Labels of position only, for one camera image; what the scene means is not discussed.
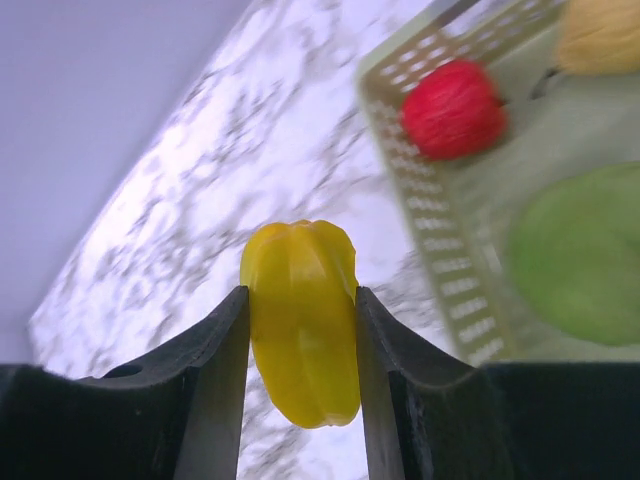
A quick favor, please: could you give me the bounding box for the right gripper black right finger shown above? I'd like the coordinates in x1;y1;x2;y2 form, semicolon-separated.
356;287;639;479

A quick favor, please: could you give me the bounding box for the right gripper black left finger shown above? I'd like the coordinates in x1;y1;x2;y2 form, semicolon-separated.
1;287;249;479

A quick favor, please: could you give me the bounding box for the yellow toy starfruit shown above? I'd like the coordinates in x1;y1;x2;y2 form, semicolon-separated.
240;220;360;429

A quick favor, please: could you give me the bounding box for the green toy cabbage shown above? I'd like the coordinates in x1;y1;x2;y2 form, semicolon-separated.
507;162;639;346

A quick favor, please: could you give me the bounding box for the red toy strawberry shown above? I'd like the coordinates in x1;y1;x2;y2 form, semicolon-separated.
400;59;508;160

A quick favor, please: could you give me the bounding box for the beige plastic basket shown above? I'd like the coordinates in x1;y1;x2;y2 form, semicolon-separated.
356;1;639;365

